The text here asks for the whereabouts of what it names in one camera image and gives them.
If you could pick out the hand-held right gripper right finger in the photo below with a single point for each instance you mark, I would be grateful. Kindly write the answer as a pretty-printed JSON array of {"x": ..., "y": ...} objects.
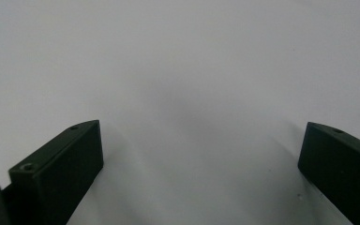
[{"x": 340, "y": 165}]

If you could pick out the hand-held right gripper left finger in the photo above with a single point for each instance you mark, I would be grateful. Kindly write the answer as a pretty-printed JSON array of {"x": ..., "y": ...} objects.
[{"x": 59, "y": 168}]

